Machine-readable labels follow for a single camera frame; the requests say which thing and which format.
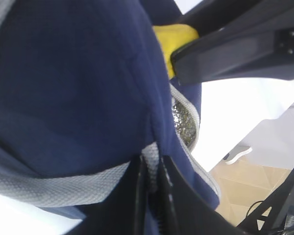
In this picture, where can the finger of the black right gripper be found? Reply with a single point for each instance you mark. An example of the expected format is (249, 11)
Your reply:
(268, 54)
(212, 15)

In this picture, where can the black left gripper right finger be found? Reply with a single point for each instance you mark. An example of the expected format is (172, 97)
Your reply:
(183, 211)

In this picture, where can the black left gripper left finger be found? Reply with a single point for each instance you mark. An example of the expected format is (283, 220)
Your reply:
(123, 211)

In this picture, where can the yellow pear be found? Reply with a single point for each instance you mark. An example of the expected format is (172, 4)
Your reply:
(172, 37)

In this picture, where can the navy blue lunch bag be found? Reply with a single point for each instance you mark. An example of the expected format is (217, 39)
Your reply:
(83, 90)

